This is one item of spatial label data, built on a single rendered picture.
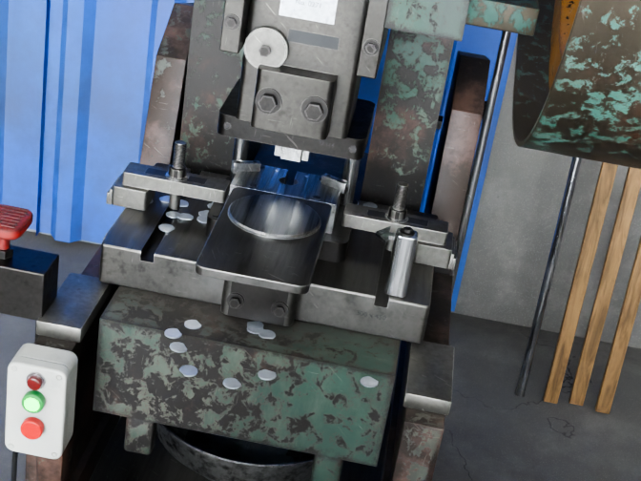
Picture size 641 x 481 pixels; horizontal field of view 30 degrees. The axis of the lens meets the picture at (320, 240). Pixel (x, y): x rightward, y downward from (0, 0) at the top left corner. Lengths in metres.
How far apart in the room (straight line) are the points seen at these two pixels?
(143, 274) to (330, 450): 0.35
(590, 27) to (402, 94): 0.64
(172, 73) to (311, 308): 0.53
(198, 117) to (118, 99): 1.08
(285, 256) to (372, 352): 0.19
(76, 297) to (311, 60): 0.44
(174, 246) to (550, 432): 1.29
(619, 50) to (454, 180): 0.73
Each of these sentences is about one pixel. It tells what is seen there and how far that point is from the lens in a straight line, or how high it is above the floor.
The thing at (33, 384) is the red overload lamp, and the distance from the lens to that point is 1.51.
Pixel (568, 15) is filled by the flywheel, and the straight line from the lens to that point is 1.72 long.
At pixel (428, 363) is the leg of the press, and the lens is 1.59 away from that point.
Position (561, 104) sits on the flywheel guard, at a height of 1.06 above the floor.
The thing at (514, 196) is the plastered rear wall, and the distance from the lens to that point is 2.94.
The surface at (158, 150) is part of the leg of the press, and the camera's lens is 1.96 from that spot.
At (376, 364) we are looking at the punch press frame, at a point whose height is 0.65.
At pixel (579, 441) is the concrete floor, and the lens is 2.71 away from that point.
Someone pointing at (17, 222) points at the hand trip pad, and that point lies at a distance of 1.55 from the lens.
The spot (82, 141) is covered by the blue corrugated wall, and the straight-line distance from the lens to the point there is 3.00.
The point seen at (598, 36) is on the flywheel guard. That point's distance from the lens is 1.23.
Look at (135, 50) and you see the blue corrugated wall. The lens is 2.90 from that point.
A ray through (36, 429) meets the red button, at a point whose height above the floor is 0.54.
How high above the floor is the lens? 1.46
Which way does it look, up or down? 26 degrees down
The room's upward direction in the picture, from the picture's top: 9 degrees clockwise
